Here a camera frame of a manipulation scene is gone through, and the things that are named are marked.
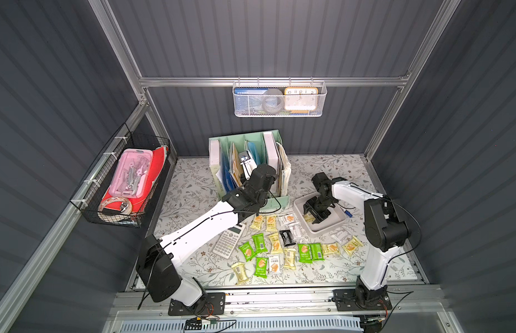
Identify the grey tape roll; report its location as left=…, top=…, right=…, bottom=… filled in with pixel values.
left=262, top=88, right=284, bottom=115

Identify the small yellow cookie packet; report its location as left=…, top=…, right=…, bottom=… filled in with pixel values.
left=266, top=215, right=278, bottom=233

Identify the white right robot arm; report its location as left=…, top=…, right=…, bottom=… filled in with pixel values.
left=295, top=172, right=411, bottom=305

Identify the black cookie packet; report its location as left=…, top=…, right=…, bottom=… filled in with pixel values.
left=279, top=230, right=296, bottom=247

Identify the black wire side basket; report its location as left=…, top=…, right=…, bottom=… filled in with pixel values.
left=71, top=125, right=171, bottom=228

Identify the white scientific calculator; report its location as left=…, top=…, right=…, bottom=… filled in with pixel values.
left=212, top=224, right=246, bottom=259

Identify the white barcode cookie packet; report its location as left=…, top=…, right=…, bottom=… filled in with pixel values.
left=288, top=223, right=305, bottom=243

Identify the green cookie packet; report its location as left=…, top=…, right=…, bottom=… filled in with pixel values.
left=254, top=257, right=269, bottom=278
left=252, top=233, right=268, bottom=254
left=238, top=241, right=255, bottom=262
left=298, top=244, right=313, bottom=264
left=310, top=243, right=324, bottom=262

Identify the clear cookie packet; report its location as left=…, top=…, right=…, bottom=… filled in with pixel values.
left=280, top=214, right=297, bottom=226

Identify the blue box in basket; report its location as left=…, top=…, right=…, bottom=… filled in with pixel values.
left=233, top=87, right=268, bottom=117

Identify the yellow white alarm clock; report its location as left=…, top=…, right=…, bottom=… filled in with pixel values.
left=284, top=87, right=319, bottom=112

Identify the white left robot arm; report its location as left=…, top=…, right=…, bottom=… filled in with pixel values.
left=136, top=164, right=277, bottom=307

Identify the pale yellow cookie packet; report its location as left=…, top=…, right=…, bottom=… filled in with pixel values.
left=284, top=248, right=296, bottom=270

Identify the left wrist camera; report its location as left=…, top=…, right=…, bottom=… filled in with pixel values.
left=238, top=151, right=257, bottom=180

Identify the pink plastic pencil case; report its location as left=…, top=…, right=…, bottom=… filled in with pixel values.
left=108, top=148, right=153, bottom=198

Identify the clear tape roll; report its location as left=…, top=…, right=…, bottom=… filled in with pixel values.
left=98, top=197, right=133, bottom=215

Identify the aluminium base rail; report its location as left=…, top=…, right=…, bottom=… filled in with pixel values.
left=108, top=284, right=449, bottom=320

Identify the white plastic storage box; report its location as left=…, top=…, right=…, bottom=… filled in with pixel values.
left=293, top=191, right=348, bottom=238

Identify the white wire wall basket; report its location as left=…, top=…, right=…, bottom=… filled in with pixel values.
left=232, top=80, right=328, bottom=118

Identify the mint green file organizer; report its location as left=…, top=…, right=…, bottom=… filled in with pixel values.
left=209, top=130, right=291, bottom=214

